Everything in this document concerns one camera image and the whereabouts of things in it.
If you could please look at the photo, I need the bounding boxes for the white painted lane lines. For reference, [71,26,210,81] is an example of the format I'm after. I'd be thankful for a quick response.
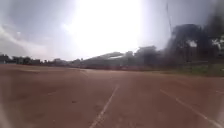
[79,69,224,128]

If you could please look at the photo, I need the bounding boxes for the group of dark trees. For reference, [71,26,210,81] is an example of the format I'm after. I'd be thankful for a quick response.
[163,6,224,68]

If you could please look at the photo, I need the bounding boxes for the grandstand building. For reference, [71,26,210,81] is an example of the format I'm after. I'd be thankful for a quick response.
[79,45,160,71]

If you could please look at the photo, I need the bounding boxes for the grass strip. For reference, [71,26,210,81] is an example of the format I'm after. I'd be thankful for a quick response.
[146,63,224,78]

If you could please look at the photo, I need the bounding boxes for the tall thin pole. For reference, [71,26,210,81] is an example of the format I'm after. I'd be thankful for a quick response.
[165,2,174,37]

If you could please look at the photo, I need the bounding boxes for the red running track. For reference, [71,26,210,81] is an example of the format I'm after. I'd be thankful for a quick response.
[0,63,224,128]

